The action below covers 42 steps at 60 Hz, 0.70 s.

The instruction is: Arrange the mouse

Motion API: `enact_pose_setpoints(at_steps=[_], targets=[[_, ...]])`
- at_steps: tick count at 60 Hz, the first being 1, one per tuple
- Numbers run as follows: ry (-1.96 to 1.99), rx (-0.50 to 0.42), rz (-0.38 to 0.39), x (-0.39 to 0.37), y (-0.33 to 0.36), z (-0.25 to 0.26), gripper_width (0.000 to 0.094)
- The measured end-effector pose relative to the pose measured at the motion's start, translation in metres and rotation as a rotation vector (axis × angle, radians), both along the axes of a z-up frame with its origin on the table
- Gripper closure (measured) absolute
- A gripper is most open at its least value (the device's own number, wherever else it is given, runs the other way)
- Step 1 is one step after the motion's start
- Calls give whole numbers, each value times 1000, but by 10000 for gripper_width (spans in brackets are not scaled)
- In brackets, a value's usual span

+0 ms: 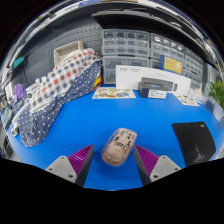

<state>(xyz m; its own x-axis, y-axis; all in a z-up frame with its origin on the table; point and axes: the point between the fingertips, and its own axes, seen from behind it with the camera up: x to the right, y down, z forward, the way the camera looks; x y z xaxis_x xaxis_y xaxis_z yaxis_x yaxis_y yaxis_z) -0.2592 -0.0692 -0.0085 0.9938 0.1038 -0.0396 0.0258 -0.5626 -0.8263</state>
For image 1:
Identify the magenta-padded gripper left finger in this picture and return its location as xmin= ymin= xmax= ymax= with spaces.
xmin=45 ymin=143 xmax=95 ymax=188

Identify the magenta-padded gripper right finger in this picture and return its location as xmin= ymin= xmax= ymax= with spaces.
xmin=133 ymin=144 xmax=182 ymax=187

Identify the transparent pink computer mouse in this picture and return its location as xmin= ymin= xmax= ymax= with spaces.
xmin=100 ymin=127 xmax=138 ymax=167

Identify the black mouse pad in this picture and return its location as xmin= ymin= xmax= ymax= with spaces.
xmin=171 ymin=121 xmax=217 ymax=167

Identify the navy polka dot cloth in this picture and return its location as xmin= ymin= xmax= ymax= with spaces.
xmin=17 ymin=59 xmax=104 ymax=148

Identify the colourful sticker sheet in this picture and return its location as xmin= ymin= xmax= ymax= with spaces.
xmin=173 ymin=94 xmax=200 ymax=108
xmin=91 ymin=87 xmax=137 ymax=100

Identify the small black labelled box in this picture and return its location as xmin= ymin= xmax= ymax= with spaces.
xmin=137 ymin=82 xmax=168 ymax=100

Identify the clear plastic box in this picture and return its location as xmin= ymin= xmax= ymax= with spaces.
xmin=188 ymin=89 xmax=208 ymax=105

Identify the yellow plastic item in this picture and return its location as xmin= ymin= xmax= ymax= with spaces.
xmin=93 ymin=75 xmax=103 ymax=88

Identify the red blue checked cloth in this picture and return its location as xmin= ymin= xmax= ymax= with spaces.
xmin=29 ymin=48 xmax=103 ymax=114

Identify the purple bag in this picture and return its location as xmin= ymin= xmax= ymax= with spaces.
xmin=13 ymin=83 xmax=27 ymax=102

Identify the long white keyboard box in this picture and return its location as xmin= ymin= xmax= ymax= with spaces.
xmin=115 ymin=64 xmax=192 ymax=98

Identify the grey plastic drawer cabinet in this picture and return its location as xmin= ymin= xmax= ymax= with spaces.
xmin=182 ymin=68 xmax=203 ymax=90
xmin=102 ymin=55 xmax=150 ymax=85
xmin=149 ymin=58 xmax=162 ymax=70
xmin=184 ymin=47 xmax=205 ymax=73
xmin=149 ymin=32 xmax=186 ymax=63
xmin=101 ymin=29 xmax=150 ymax=57

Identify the green plant in white pot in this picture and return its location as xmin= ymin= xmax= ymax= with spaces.
xmin=203 ymin=79 xmax=224 ymax=123

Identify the yellow card box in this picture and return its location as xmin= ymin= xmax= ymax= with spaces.
xmin=159 ymin=54 xmax=184 ymax=75

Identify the white woven basket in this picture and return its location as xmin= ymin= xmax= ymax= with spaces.
xmin=53 ymin=40 xmax=84 ymax=65

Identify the teal box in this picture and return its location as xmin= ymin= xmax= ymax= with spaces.
xmin=12 ymin=55 xmax=26 ymax=70

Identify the grey wall shelf unit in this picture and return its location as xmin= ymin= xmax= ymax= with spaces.
xmin=91 ymin=3 xmax=219 ymax=64

